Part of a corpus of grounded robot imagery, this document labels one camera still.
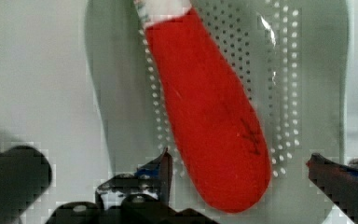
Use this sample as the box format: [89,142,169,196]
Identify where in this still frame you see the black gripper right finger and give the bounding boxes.
[306,153,358,224]

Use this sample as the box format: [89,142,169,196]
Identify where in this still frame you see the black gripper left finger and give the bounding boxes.
[46,149,218,224]

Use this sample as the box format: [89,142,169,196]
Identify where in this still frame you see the red plush ketchup bottle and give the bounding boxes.
[132,0,270,213]

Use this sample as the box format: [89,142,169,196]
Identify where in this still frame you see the green plastic strainer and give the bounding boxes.
[85,0,349,224]

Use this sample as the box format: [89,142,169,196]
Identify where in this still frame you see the dark grey cup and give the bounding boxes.
[0,146,52,224]

